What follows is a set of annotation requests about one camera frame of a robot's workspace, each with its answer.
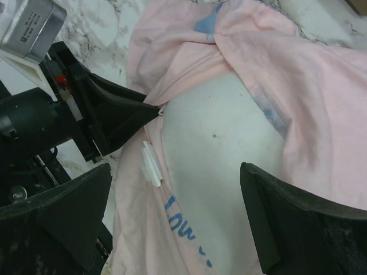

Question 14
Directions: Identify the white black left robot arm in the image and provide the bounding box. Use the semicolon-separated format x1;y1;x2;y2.
1;42;158;274

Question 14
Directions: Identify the pink purple printed pillowcase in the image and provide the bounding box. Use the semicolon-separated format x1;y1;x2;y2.
111;1;366;274

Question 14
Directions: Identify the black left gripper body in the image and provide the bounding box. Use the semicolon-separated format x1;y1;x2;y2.
40;42;101;163

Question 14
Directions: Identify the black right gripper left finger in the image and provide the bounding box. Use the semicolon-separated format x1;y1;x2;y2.
1;164;112;274

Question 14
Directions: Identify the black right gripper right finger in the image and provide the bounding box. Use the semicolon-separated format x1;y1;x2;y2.
240;163;366;274

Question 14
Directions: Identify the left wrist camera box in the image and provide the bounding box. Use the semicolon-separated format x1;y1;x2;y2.
1;0;67;63

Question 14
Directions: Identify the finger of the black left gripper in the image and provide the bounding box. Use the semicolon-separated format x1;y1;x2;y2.
87;72;149;108
91;103;159;156

